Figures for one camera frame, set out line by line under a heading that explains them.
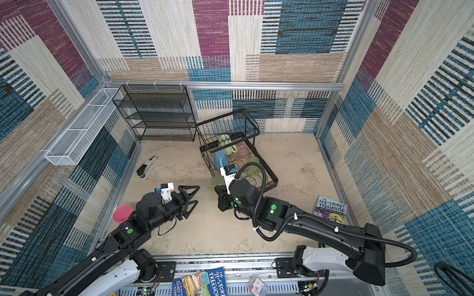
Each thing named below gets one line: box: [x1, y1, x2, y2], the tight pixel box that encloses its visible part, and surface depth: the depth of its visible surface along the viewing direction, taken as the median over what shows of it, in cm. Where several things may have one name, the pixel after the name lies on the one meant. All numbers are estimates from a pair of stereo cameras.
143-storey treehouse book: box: [312, 194, 347, 224], surface depth 89 cm
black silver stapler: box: [136, 155, 158, 179], surface depth 104 cm
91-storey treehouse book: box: [171, 266, 229, 296], surface depth 70 cm
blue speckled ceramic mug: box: [214, 149, 229, 169], surface depth 98 cm
